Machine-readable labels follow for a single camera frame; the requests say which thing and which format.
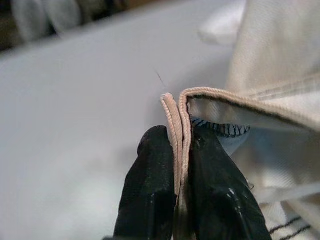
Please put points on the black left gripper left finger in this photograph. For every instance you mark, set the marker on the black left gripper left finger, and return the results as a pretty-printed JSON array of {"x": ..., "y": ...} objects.
[{"x": 147, "y": 187}]

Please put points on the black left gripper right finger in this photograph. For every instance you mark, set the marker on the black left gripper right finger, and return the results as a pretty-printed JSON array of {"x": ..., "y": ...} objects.
[{"x": 220, "y": 200}]

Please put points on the grey pillow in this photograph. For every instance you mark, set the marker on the grey pillow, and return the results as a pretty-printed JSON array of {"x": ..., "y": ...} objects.
[
  {"x": 63, "y": 13},
  {"x": 30, "y": 17}
]

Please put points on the cream jacket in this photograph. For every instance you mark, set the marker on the cream jacket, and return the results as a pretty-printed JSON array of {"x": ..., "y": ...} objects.
[{"x": 275, "y": 62}]

